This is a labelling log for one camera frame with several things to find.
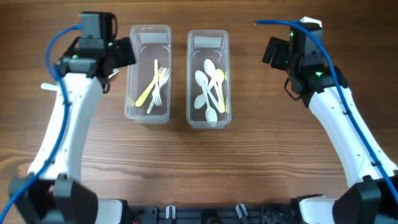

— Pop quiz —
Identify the cream fork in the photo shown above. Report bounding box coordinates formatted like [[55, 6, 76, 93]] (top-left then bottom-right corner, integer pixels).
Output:
[[108, 68, 120, 81]]

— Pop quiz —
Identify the yellow plastic fork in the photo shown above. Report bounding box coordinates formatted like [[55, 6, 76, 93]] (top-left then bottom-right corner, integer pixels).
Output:
[[135, 75, 159, 107]]

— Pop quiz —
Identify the white fork thin handle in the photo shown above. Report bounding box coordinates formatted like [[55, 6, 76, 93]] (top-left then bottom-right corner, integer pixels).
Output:
[[152, 59, 162, 106]]

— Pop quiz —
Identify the white spoon long thin handle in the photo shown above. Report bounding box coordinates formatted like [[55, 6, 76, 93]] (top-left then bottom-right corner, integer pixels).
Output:
[[195, 70, 225, 113]]

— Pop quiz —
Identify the pale blue white fork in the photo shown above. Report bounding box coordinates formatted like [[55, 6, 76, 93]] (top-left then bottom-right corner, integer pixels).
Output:
[[40, 83, 58, 91]]

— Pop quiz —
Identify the cream spoon lowest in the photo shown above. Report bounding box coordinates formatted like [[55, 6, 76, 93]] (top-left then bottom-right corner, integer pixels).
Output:
[[194, 80, 220, 109]]

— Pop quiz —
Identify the white fork pointing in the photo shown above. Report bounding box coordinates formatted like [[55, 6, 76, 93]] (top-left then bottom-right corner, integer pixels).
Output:
[[147, 67, 169, 114]]

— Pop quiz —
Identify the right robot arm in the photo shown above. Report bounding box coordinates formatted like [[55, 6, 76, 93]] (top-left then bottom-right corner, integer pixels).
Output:
[[262, 17, 397, 223]]

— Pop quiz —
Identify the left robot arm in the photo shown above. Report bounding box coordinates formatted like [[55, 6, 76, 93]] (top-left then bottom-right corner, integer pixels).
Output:
[[1, 12, 136, 223]]

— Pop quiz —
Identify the left clear plastic container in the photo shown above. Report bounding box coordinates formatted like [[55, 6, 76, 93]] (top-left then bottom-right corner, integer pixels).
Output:
[[124, 25, 172, 124]]

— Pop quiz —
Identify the clear plastic container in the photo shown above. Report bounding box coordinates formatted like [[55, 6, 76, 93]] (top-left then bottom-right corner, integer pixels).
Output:
[[187, 30, 232, 129], [124, 25, 172, 124]]

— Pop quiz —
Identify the right clear plastic container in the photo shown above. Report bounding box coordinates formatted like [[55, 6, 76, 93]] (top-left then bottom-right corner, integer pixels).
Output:
[[187, 30, 232, 129]]

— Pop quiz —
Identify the right blue cable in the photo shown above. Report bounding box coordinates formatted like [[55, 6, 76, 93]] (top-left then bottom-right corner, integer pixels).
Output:
[[254, 19, 398, 206]]

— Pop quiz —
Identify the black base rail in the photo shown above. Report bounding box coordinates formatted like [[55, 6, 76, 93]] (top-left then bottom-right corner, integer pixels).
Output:
[[129, 203, 304, 224]]

